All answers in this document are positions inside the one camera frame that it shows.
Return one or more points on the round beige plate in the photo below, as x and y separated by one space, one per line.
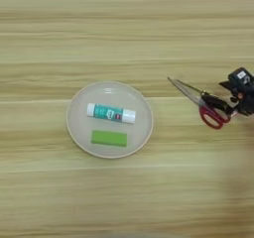
79 126

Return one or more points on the small black box white label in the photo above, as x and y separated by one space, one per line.
241 76

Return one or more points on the green white glue stick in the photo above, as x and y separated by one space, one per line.
109 112

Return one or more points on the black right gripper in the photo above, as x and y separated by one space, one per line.
246 99

